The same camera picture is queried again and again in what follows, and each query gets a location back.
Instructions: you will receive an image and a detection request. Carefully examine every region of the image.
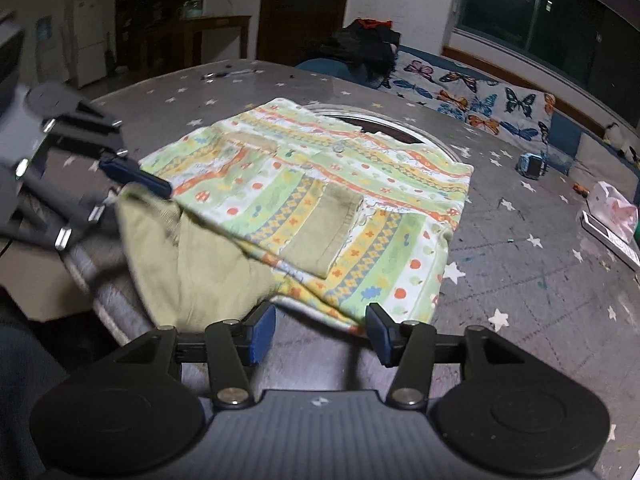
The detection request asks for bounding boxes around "grey star-print tablecloth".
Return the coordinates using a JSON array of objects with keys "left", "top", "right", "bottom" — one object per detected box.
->
[{"left": 75, "top": 60, "right": 640, "bottom": 480}]

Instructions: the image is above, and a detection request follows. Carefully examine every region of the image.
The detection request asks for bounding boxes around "pile of dark clothes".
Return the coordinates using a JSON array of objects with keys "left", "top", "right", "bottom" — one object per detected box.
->
[{"left": 295, "top": 19, "right": 403, "bottom": 91}]

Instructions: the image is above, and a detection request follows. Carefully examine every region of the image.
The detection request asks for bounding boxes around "dark wooden door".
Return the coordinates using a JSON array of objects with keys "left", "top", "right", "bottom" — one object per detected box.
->
[{"left": 257, "top": 0, "right": 354, "bottom": 68}]

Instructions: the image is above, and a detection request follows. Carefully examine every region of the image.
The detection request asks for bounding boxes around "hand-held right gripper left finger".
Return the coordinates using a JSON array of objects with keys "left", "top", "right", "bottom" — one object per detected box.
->
[{"left": 114, "top": 304, "right": 277, "bottom": 409}]

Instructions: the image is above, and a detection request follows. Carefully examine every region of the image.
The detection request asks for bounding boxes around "butterfly print blanket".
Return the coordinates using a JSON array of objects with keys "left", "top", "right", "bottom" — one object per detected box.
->
[{"left": 379, "top": 57, "right": 558, "bottom": 149}]

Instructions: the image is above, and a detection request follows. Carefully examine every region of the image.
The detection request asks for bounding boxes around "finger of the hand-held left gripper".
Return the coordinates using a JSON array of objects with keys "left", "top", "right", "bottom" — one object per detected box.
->
[
  {"left": 44, "top": 99, "right": 173, "bottom": 199},
  {"left": 10, "top": 164, "right": 107, "bottom": 252}
]

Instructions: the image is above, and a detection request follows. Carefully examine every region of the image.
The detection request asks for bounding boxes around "black and white stuffed toy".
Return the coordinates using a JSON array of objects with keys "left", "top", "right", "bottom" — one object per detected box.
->
[{"left": 602, "top": 122, "right": 640, "bottom": 164}]

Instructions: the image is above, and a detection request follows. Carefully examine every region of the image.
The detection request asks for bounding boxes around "wooden side table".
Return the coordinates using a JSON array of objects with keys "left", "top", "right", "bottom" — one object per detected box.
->
[{"left": 136, "top": 15, "right": 252, "bottom": 79}]

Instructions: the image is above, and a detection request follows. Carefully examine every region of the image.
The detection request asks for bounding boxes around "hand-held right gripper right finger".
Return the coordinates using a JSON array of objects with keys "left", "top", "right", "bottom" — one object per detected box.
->
[{"left": 366, "top": 303, "right": 527, "bottom": 407}]

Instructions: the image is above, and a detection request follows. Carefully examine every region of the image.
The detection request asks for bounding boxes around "pink plastic bag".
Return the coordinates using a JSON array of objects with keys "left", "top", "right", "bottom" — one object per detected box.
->
[{"left": 586, "top": 180, "right": 640, "bottom": 244}]

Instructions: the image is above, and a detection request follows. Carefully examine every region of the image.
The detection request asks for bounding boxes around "white refrigerator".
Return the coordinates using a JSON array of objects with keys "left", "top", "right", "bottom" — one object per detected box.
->
[{"left": 72, "top": 0, "right": 109, "bottom": 89}]

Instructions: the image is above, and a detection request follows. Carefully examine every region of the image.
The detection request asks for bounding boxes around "dark shelf cabinet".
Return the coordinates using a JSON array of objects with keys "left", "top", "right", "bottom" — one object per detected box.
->
[{"left": 115, "top": 0, "right": 206, "bottom": 68}]

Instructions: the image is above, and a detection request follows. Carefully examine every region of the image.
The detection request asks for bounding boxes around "grey pillow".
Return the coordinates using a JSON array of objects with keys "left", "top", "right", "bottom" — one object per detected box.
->
[{"left": 570, "top": 132, "right": 640, "bottom": 189}]

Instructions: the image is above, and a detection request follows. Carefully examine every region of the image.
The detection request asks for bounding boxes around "dark window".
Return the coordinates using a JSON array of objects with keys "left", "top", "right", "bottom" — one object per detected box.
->
[{"left": 452, "top": 0, "right": 640, "bottom": 95}]

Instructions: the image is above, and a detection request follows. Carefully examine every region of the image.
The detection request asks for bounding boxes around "white round table ring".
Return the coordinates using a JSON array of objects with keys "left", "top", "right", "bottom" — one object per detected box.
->
[{"left": 305, "top": 103, "right": 458, "bottom": 163}]

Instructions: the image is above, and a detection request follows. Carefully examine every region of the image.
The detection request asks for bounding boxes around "white water dispenser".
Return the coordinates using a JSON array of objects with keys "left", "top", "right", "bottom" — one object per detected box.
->
[{"left": 35, "top": 16, "right": 64, "bottom": 86}]

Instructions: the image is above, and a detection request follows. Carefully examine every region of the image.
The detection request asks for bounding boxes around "colourful patterned children's garment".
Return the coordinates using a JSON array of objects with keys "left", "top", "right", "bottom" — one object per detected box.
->
[{"left": 116, "top": 97, "right": 475, "bottom": 337}]

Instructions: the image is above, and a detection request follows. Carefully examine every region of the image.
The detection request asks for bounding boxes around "person's dark clothing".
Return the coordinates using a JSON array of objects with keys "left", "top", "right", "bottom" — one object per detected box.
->
[{"left": 0, "top": 285, "right": 69, "bottom": 480}]

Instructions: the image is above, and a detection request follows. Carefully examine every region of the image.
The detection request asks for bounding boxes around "white remote control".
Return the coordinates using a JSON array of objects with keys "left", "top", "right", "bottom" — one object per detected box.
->
[{"left": 581, "top": 210, "right": 640, "bottom": 269}]

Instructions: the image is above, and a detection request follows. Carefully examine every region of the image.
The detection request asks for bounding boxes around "blue sofa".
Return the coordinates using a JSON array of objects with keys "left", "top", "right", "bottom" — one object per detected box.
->
[{"left": 295, "top": 42, "right": 640, "bottom": 196}]

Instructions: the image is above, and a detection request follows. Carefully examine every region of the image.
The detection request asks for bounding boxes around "black pen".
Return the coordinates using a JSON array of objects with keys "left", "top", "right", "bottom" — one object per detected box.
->
[{"left": 201, "top": 67, "right": 259, "bottom": 81}]

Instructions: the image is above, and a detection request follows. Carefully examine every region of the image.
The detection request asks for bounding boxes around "blue toy car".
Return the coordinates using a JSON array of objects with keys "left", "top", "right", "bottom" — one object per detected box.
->
[{"left": 517, "top": 151, "right": 551, "bottom": 181}]

